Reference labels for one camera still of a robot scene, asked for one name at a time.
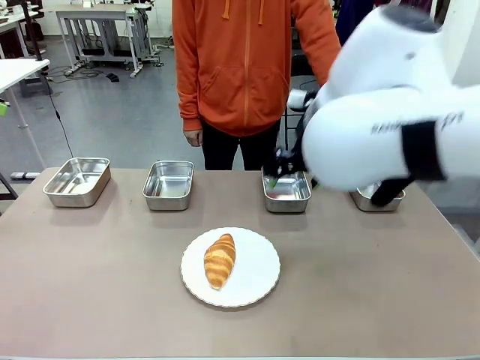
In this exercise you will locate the person's left forearm orange sleeve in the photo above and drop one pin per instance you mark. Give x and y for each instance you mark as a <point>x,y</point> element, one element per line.
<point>322,60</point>

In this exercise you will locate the grey metal workbench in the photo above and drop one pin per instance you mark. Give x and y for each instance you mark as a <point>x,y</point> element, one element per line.
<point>101,22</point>

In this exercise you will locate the person's right hand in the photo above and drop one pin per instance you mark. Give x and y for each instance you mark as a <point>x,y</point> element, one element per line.
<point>193,137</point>

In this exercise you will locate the small green tag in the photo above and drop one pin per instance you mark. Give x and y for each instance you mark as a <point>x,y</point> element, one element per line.
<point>3,108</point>

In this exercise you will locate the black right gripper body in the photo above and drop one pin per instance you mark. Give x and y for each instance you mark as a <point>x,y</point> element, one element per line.
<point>288,159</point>

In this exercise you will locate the steel rectangular container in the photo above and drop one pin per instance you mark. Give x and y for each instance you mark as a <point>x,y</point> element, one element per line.
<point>375,200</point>
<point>168,185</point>
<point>77,182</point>
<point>287,197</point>

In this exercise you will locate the person's right forearm orange sleeve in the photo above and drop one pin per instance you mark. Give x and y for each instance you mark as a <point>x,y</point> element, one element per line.
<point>189,101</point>

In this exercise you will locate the person in orange hoodie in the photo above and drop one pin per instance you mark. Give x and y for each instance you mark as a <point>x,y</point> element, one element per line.
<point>240,67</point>

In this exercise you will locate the golden croissant bread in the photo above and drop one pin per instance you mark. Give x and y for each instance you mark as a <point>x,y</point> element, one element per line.
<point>219,260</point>

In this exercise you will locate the black foot pedal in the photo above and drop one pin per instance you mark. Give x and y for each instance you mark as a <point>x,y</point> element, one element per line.
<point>112,77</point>

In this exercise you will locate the cluttered background desk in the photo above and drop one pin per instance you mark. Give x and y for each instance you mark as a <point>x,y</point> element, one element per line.
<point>18,22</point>

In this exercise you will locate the white side table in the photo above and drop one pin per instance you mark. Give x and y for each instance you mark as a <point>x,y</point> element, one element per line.
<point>17,75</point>

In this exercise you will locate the right gripper green finger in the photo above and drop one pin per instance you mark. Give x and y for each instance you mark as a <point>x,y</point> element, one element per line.
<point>273,182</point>
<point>315,183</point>

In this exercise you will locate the white scalloped plate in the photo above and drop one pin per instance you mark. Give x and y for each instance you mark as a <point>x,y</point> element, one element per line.
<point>255,270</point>

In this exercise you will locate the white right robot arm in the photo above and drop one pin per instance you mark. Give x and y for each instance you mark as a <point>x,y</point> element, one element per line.
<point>375,112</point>

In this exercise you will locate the grey power strip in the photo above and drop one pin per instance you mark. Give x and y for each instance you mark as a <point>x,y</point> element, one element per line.
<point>24,175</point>

